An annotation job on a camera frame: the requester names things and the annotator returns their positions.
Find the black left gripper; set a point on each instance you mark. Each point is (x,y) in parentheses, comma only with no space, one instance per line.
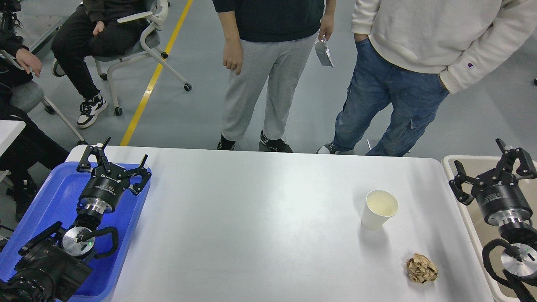
(103,184)

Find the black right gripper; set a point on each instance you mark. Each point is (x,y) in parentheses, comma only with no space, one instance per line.
(499,195)

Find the white paper cup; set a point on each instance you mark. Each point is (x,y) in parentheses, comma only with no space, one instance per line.
(379,207)

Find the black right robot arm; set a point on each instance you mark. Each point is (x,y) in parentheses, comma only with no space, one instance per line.
(511,259)

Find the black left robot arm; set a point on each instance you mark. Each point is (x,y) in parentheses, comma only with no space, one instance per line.
(72,241)

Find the white side table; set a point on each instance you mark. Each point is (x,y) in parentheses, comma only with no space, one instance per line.
(9,130)

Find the grey chair at left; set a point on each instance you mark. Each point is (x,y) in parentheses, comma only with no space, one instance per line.
(28,95)

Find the crumpled brown paper ball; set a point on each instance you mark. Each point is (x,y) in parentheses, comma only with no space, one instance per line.
(421,269)

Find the white office chair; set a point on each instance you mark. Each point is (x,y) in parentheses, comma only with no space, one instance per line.
(147,46)

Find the seated person in black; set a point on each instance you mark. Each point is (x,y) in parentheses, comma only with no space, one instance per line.
(94,30)

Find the person in white hoodie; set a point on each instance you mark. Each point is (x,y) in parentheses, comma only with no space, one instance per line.
(413,53)

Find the person in grey sweatpants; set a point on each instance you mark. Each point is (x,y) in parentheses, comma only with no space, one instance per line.
(267,43)

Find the silver foil packet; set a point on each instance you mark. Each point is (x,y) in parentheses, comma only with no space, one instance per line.
(322,52)

